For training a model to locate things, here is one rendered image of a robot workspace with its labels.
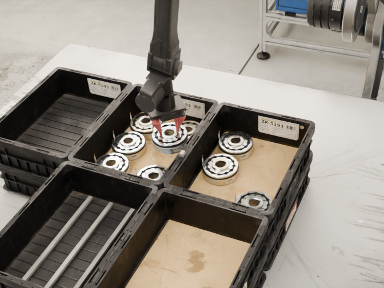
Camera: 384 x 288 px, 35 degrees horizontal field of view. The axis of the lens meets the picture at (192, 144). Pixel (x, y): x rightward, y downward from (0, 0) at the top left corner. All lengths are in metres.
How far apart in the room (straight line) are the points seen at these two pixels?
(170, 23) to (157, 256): 0.58
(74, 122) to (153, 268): 0.68
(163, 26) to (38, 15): 3.16
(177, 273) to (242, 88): 0.99
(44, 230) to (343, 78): 2.36
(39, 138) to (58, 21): 2.53
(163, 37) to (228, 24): 2.69
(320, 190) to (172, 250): 0.56
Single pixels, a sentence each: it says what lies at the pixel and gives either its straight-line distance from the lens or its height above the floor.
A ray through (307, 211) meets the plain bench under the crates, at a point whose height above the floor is 0.70.
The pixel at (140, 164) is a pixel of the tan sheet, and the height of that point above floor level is 0.83.
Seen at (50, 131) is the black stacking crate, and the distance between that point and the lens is 2.03.
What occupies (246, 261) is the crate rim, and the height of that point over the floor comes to 0.93.
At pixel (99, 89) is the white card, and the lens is 2.08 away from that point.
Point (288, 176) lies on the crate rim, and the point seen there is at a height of 0.93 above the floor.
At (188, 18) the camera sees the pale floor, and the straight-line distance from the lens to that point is 4.30.
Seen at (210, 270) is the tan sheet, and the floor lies 0.83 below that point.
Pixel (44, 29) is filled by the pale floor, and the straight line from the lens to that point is 4.42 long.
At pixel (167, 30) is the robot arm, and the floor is 1.30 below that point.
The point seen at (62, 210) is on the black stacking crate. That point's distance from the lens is 1.75.
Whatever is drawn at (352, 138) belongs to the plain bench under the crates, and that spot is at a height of 0.70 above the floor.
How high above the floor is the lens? 2.03
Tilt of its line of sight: 40 degrees down
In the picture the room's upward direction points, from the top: 5 degrees counter-clockwise
